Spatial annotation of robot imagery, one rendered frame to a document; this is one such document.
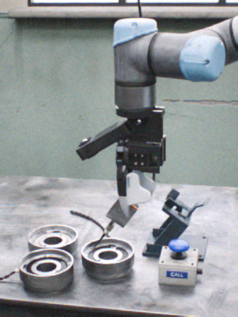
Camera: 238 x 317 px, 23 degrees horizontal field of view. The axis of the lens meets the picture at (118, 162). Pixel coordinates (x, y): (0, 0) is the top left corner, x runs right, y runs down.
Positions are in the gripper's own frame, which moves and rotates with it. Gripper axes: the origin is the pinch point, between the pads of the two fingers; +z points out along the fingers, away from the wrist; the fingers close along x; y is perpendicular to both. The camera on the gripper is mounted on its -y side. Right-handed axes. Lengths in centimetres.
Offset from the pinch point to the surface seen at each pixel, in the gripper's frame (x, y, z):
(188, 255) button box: -1.1, 12.4, 8.7
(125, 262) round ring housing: -4.6, 0.8, 9.7
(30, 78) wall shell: 155, -80, 10
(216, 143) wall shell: 159, 6, 39
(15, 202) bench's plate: 25.3, -34.2, 13.1
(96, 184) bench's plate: 40.9, -17.4, 13.1
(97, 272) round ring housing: -6.6, -4.2, 11.3
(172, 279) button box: -5.3, 10.0, 11.9
